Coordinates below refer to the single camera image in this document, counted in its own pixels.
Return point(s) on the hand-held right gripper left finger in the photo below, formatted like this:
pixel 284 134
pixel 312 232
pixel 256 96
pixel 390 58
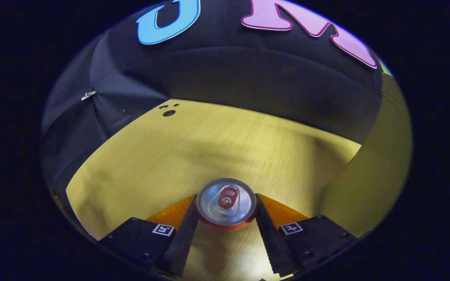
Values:
pixel 184 242

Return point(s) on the small metal clip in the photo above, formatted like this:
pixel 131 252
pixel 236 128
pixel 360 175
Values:
pixel 88 95

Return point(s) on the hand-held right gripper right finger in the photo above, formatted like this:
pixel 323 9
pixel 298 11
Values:
pixel 270 242

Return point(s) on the red pop can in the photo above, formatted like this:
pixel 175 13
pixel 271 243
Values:
pixel 225 203

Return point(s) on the wooden desktop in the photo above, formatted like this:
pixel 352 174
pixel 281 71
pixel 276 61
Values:
pixel 193 148

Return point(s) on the black backdrop cloth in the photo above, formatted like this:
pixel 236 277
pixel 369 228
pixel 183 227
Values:
pixel 229 70

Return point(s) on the pale green garbage bin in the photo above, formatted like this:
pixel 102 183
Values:
pixel 369 175

